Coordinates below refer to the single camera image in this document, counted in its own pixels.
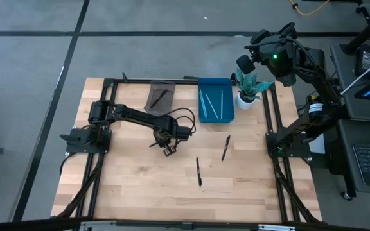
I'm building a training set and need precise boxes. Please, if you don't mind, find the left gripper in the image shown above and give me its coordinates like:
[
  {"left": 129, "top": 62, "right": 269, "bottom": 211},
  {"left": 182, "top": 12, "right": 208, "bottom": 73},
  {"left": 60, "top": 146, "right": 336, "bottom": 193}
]
[{"left": 152, "top": 130, "right": 178, "bottom": 158}]

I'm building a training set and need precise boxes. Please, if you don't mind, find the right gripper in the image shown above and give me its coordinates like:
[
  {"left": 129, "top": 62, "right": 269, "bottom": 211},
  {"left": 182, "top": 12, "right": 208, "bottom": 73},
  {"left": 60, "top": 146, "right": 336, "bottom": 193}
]
[{"left": 258, "top": 40, "right": 299, "bottom": 87}]

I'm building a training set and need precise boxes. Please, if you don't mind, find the grey translucent plastic bin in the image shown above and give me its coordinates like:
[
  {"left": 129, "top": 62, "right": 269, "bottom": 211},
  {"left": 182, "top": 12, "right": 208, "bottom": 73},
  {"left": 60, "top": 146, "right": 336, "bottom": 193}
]
[{"left": 144, "top": 80, "right": 177, "bottom": 117}]

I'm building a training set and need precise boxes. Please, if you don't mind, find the green plant in white pot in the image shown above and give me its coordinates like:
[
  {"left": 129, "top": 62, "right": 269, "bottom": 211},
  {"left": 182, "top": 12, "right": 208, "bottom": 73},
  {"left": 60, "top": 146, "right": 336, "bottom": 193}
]
[{"left": 234, "top": 67, "right": 275, "bottom": 111}]

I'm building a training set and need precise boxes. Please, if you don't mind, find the blue plastic tray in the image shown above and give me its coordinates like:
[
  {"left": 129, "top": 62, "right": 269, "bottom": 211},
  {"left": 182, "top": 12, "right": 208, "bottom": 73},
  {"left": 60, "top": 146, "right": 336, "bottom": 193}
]
[{"left": 198, "top": 77, "right": 236, "bottom": 124}]

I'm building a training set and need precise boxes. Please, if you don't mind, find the dark grey side desk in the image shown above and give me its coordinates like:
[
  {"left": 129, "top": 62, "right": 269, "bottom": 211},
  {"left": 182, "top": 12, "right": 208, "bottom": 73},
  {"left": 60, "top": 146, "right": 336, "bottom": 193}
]
[{"left": 329, "top": 43, "right": 370, "bottom": 123}]

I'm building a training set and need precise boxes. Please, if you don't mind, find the black power supply box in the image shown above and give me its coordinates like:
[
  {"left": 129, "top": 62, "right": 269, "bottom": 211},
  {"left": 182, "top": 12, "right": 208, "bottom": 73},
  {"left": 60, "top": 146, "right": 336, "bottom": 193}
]
[{"left": 354, "top": 44, "right": 370, "bottom": 77}]

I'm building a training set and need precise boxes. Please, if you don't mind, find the white paper sheet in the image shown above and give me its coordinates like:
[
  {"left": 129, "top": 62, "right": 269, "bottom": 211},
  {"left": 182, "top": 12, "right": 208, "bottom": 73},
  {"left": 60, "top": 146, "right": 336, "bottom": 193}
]
[{"left": 308, "top": 134, "right": 326, "bottom": 155}]

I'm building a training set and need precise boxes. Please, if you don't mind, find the black stand leg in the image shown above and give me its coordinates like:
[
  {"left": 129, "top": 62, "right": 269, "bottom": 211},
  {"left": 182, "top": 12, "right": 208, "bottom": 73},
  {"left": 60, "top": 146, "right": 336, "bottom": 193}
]
[{"left": 344, "top": 4, "right": 370, "bottom": 55}]

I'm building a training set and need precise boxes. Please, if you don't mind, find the laptop computer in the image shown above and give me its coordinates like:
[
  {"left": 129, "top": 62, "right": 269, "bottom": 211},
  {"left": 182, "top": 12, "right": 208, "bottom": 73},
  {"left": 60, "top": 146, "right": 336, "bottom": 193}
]
[{"left": 324, "top": 119, "right": 370, "bottom": 197}]

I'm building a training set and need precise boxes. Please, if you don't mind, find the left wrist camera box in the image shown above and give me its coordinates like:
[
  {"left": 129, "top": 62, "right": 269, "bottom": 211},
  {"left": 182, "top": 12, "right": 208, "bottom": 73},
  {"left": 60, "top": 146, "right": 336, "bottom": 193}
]
[{"left": 175, "top": 126, "right": 193, "bottom": 141}]

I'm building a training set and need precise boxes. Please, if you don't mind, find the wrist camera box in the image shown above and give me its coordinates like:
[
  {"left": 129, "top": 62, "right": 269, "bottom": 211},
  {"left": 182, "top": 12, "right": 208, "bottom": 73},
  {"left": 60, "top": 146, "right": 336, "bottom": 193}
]
[
  {"left": 236, "top": 54, "right": 257, "bottom": 76},
  {"left": 175, "top": 126, "right": 193, "bottom": 141}
]

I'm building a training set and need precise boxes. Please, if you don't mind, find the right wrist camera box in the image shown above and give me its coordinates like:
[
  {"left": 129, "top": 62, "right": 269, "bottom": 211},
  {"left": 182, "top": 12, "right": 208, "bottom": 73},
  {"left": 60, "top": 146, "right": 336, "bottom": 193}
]
[{"left": 236, "top": 54, "right": 257, "bottom": 76}]

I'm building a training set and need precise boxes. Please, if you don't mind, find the yellow floor cable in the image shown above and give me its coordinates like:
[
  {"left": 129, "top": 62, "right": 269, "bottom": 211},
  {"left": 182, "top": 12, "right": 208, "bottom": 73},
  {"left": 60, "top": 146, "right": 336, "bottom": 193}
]
[{"left": 287, "top": 0, "right": 331, "bottom": 17}]

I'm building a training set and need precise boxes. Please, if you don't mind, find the black aluminium table frame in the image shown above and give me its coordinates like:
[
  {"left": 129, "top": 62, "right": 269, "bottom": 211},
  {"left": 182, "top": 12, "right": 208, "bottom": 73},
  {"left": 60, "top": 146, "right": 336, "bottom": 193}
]
[{"left": 51, "top": 76, "right": 323, "bottom": 231}]

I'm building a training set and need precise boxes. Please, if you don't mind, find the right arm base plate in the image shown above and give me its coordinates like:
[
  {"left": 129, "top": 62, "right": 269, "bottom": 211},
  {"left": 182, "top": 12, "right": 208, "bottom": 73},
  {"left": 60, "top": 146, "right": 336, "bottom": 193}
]
[{"left": 265, "top": 131, "right": 312, "bottom": 158}]

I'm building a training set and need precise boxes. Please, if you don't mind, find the white cable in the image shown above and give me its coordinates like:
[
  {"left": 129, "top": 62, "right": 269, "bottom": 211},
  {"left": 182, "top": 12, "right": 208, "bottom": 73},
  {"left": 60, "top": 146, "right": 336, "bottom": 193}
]
[{"left": 340, "top": 53, "right": 370, "bottom": 96}]

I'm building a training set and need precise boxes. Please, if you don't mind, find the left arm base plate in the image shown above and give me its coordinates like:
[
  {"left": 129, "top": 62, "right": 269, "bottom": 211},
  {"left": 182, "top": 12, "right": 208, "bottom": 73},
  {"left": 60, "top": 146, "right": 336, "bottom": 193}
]
[{"left": 59, "top": 128, "right": 112, "bottom": 154}]

